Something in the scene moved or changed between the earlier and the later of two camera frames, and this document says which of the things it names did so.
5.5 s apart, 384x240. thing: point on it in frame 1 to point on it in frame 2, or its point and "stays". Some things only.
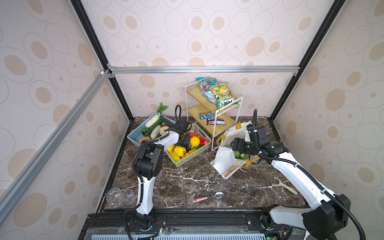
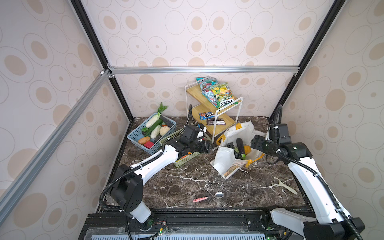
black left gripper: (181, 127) to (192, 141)
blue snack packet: (206, 115) stays
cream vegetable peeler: (279, 183) stays
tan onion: (145, 138) stays
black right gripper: (239, 142) to (259, 140)
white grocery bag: (224, 161) stays
